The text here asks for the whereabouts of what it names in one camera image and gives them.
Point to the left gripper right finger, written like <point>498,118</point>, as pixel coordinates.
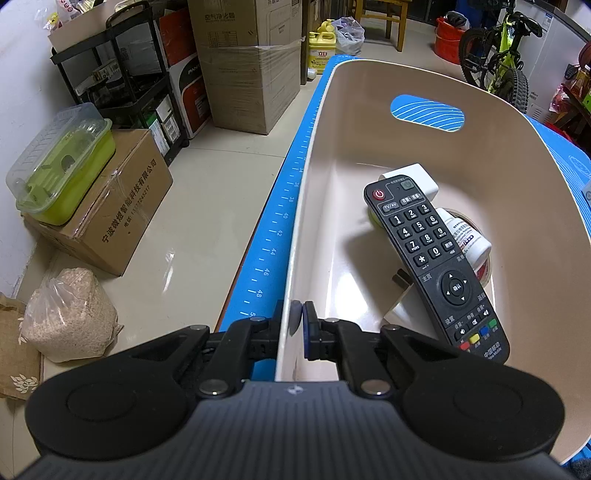
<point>455,401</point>

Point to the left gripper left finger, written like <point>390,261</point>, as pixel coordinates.
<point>131,402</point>

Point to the beige tape roll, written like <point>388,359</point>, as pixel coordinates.
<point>483,273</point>

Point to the white pill bottle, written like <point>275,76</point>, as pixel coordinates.
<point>475,247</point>

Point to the black tv remote control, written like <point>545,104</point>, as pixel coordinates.
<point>456,303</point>

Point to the white usb wall charger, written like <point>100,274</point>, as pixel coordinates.
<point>419,175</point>

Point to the beige plastic storage bin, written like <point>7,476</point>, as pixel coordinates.
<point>351,138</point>

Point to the orange purple folding toy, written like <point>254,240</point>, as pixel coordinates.
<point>409,310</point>

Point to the green ointment tin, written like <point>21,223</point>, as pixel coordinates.
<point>374,218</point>

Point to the brown paper bag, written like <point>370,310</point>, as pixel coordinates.
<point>20,363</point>

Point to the clear bag of grain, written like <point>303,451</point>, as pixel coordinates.
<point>70,317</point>

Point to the brown cardboard box under container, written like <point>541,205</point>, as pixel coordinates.
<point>111,219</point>

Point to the blue silicone baking mat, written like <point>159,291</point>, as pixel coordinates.
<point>272,230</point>

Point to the green plastic lidded container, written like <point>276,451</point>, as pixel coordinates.
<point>53,174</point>

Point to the black metal shelf rack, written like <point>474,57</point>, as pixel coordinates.
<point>122,70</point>

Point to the green black bicycle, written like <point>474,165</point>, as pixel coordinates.
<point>490,58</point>

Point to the white freezer cabinet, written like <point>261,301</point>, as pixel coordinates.
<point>546,58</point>

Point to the red bucket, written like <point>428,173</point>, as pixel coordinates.
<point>447,41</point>

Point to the red white appliance box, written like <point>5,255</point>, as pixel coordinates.
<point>184,70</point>

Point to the lower stacked cardboard box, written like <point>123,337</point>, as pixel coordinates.
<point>250,55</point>

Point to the white plastic bag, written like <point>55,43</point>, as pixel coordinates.
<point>350,36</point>

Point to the yellow detergent jug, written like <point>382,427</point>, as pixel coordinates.
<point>321,46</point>

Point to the wooden chair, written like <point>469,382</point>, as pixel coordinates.
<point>395,13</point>

